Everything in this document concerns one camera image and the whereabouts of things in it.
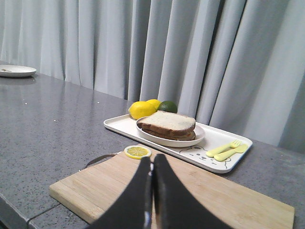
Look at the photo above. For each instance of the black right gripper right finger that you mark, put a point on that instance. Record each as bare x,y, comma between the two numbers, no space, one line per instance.
175,206

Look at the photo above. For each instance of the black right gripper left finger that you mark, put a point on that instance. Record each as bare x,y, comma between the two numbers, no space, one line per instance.
133,208

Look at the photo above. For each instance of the white round plate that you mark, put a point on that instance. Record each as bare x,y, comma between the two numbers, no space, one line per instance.
199,136

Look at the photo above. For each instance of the bread slice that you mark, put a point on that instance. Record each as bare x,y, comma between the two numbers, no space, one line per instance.
162,120
187,137

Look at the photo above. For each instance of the white rectangular tray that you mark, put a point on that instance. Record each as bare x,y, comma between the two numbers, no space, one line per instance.
196,154

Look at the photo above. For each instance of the wooden cutting board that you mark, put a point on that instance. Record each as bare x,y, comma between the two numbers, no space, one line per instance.
91,191

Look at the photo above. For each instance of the lemon slice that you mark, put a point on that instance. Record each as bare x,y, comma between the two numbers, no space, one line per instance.
137,152

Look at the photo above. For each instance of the yellow plastic spoon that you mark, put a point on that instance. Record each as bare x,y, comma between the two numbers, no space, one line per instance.
225,155

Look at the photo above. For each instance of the yellow lemon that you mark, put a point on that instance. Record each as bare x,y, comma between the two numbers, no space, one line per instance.
154,102
141,109

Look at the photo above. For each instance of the green lime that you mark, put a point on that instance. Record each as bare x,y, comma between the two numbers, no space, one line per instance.
168,106

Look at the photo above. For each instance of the grey curtain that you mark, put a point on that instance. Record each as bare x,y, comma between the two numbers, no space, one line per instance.
238,65

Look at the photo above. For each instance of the distant white plate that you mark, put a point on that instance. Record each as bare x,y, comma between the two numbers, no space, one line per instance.
16,71

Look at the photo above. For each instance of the cutting board metal handle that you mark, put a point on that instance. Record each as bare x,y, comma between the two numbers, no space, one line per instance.
100,158

